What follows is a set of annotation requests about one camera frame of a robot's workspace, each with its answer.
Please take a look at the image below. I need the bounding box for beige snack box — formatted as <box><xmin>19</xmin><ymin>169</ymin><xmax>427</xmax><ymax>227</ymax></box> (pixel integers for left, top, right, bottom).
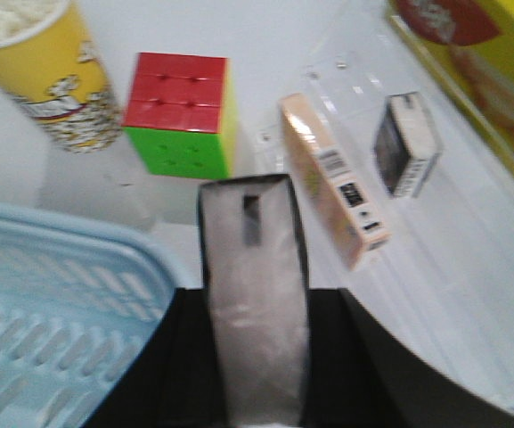
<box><xmin>279</xmin><ymin>93</ymin><xmax>390</xmax><ymax>269</ymax></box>

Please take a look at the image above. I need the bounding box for colourful puzzle cube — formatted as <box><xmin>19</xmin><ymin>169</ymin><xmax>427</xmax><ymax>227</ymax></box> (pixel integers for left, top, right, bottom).
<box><xmin>123</xmin><ymin>53</ymin><xmax>237</xmax><ymax>179</ymax></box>

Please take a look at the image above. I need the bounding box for light blue plastic basket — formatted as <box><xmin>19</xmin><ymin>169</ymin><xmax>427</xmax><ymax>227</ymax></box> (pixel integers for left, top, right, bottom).
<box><xmin>0</xmin><ymin>203</ymin><xmax>182</xmax><ymax>427</ymax></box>

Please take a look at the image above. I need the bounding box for yellow nabati wafer box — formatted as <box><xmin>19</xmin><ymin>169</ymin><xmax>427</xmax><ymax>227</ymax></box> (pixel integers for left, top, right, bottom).
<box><xmin>386</xmin><ymin>1</ymin><xmax>514</xmax><ymax>176</ymax></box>

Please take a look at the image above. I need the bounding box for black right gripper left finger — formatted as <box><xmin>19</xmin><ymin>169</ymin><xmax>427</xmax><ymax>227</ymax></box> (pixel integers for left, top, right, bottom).
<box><xmin>84</xmin><ymin>288</ymin><xmax>228</xmax><ymax>427</ymax></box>

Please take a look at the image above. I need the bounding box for clear acrylic display shelf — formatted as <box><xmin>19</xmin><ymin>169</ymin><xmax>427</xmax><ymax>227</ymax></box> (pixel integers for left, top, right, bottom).
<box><xmin>244</xmin><ymin>48</ymin><xmax>514</xmax><ymax>427</ymax></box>

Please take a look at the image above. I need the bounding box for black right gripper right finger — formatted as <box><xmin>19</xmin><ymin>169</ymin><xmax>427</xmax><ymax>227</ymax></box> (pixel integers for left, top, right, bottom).
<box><xmin>301</xmin><ymin>288</ymin><xmax>514</xmax><ymax>427</ymax></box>

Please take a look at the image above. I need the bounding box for black tissue pack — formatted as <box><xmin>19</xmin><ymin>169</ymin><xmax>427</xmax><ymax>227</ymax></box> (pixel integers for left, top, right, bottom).
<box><xmin>198</xmin><ymin>174</ymin><xmax>310</xmax><ymax>427</ymax></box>
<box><xmin>373</xmin><ymin>92</ymin><xmax>442</xmax><ymax>198</ymax></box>

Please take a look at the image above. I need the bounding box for yellow popcorn paper cup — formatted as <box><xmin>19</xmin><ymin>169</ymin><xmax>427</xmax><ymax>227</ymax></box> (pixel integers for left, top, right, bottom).
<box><xmin>0</xmin><ymin>1</ymin><xmax>121</xmax><ymax>152</ymax></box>

